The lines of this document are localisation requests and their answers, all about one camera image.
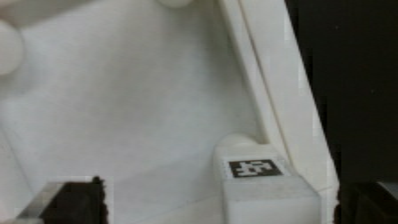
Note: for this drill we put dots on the white square tabletop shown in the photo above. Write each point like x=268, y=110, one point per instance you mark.
x=142, y=80

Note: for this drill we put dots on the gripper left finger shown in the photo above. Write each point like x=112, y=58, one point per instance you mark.
x=69, y=203

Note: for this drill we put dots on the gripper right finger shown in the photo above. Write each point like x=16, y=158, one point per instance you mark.
x=367, y=203

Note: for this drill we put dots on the white table leg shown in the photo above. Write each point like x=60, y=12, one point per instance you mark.
x=266, y=195

